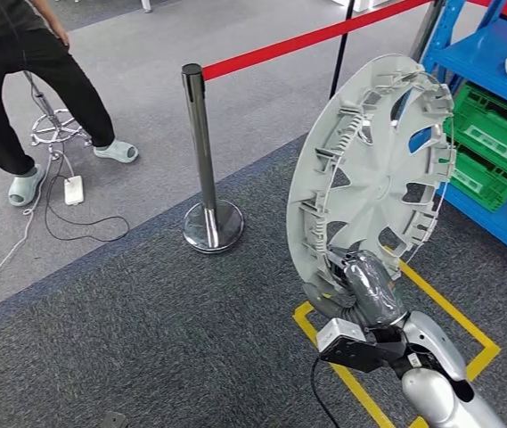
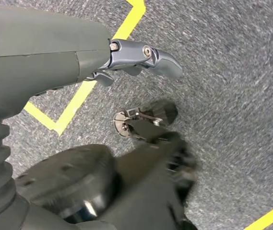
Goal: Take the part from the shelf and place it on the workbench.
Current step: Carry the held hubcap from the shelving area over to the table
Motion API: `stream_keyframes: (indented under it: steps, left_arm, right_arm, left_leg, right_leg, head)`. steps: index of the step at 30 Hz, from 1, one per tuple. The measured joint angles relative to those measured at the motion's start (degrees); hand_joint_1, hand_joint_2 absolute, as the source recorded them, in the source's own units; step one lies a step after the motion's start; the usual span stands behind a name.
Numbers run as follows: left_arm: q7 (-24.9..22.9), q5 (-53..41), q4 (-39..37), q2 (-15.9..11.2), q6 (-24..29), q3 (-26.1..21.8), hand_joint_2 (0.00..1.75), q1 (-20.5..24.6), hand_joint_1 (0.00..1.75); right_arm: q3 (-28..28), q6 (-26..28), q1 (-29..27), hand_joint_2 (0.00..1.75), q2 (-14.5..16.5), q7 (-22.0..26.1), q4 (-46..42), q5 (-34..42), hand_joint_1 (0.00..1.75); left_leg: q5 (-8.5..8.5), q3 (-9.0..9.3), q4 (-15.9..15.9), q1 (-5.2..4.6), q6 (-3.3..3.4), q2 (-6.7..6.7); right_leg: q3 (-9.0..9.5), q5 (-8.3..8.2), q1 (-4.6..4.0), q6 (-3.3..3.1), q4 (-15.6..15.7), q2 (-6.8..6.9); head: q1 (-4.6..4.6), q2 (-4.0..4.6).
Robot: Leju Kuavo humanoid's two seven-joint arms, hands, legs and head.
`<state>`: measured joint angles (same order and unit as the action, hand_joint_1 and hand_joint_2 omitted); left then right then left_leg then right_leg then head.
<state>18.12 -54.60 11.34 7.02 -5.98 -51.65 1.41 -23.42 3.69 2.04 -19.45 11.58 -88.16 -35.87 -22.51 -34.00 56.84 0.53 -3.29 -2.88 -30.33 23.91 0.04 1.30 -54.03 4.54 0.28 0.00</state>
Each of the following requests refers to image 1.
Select black floor cable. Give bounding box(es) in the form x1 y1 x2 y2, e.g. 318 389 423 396
43 156 131 243

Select chrome stool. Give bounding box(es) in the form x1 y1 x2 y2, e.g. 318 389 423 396
23 70 92 161

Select white power adapter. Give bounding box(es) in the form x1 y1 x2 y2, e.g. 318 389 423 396
64 175 85 207

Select green plastic crate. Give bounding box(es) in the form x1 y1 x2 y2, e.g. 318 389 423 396
442 82 507 178
448 144 507 214

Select person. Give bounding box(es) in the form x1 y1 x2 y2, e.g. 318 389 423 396
0 0 139 208

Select white floor cable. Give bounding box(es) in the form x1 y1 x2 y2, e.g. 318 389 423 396
0 153 76 329

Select black round-base stand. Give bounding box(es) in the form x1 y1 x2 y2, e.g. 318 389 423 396
328 0 356 101

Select red barrier belt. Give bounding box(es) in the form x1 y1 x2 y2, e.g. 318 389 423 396
201 0 507 83

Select silver wheel hubcap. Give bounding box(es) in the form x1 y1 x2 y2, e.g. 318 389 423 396
285 53 457 297

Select blue metal shelf rack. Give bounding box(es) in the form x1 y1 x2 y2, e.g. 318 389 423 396
420 0 507 268

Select black camera cable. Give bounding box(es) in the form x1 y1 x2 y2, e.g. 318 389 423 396
310 357 341 428

